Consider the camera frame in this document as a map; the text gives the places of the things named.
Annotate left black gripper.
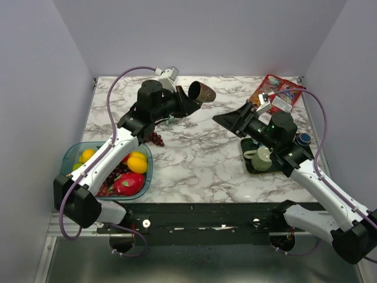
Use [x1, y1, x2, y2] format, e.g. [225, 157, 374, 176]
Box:
[151, 85, 201, 121]

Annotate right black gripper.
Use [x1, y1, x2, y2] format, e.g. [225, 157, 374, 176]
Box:
[213, 101, 279, 151]

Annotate brown patterned mug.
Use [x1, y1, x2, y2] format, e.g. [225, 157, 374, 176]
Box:
[188, 81, 216, 103]

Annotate teal green mug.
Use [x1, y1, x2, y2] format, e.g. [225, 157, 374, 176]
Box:
[164, 116, 175, 127]

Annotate sage green mug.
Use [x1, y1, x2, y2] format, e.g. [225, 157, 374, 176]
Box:
[243, 146, 272, 172]

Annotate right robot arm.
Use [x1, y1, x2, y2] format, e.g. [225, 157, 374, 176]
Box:
[213, 102, 376, 264]

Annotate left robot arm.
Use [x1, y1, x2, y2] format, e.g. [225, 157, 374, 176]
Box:
[54, 80, 204, 233]

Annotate dark blue mug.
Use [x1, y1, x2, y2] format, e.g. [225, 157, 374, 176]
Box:
[295, 133, 312, 146]

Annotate dark green tray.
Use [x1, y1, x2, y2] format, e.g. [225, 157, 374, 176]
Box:
[240, 137, 313, 176]

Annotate loose red grape bunch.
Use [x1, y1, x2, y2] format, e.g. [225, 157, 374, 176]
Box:
[144, 132, 164, 147]

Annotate red snack packet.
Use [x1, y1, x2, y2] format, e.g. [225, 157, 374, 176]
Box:
[249, 74, 304, 114]

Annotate yellow lemon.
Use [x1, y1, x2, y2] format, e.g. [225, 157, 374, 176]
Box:
[127, 156, 148, 174]
[129, 151, 147, 161]

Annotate grapes in bin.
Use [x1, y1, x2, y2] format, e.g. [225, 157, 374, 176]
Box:
[96, 163, 130, 197]

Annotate red dragon fruit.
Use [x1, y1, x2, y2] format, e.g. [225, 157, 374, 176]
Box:
[108, 172, 145, 196]

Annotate orange fruit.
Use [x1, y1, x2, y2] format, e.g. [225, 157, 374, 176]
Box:
[78, 149, 96, 164]

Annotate clear blue fruit bin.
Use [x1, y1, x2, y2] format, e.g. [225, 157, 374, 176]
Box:
[61, 141, 153, 201]

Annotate green fruit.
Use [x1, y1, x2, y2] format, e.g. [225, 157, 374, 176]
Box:
[72, 163, 83, 171]

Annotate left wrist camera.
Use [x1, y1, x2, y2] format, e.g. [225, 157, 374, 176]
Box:
[154, 67, 179, 92]

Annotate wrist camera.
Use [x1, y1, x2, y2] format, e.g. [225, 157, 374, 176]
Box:
[256, 92, 274, 115]
[154, 67, 179, 92]

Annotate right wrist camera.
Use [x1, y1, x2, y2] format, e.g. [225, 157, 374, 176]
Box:
[256, 92, 274, 115]

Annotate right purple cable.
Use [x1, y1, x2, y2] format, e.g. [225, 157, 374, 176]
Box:
[272, 88, 377, 263]

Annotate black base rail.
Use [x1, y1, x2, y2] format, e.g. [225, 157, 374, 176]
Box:
[97, 202, 325, 247]

